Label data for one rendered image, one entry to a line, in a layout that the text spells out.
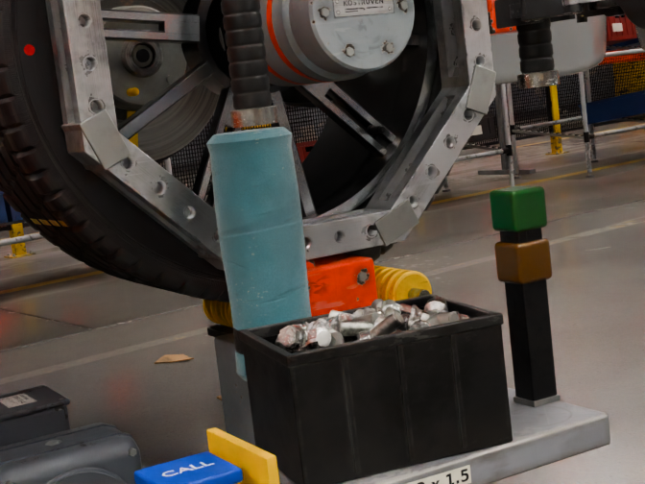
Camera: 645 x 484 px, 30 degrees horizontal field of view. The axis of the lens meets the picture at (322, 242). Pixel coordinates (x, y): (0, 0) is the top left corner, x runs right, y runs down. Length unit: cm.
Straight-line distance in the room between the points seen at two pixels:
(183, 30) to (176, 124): 47
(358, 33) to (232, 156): 18
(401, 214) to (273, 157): 28
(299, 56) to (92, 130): 23
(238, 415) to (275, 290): 40
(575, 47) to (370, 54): 98
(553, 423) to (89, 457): 55
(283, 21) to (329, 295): 33
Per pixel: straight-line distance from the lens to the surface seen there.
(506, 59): 210
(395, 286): 147
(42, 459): 140
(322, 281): 139
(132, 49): 183
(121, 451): 142
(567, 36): 219
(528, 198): 115
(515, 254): 115
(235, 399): 160
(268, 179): 122
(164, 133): 189
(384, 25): 128
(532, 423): 114
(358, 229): 142
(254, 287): 124
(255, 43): 112
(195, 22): 145
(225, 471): 100
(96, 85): 129
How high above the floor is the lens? 78
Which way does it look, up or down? 8 degrees down
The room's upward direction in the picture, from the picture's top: 7 degrees counter-clockwise
